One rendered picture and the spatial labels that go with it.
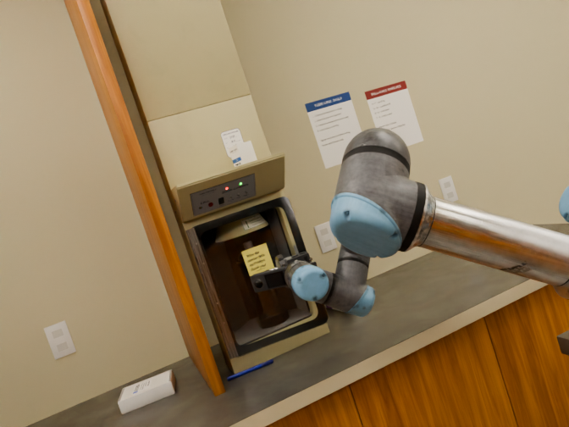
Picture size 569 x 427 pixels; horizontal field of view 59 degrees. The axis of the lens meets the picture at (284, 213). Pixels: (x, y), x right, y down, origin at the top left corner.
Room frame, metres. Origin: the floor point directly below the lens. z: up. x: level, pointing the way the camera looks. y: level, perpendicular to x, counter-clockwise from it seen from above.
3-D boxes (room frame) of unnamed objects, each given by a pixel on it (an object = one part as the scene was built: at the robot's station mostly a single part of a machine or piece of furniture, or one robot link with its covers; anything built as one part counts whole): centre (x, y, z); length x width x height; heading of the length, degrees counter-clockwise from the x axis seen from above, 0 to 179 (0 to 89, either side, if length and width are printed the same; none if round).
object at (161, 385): (1.50, 0.56, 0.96); 0.16 x 0.12 x 0.04; 101
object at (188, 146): (1.61, 0.17, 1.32); 0.32 x 0.25 x 0.77; 109
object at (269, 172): (1.44, 0.12, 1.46); 0.32 x 0.12 x 0.10; 109
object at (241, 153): (1.46, 0.06, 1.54); 0.05 x 0.05 x 0.06; 35
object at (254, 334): (1.46, 0.12, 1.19); 0.30 x 0.01 x 0.40; 98
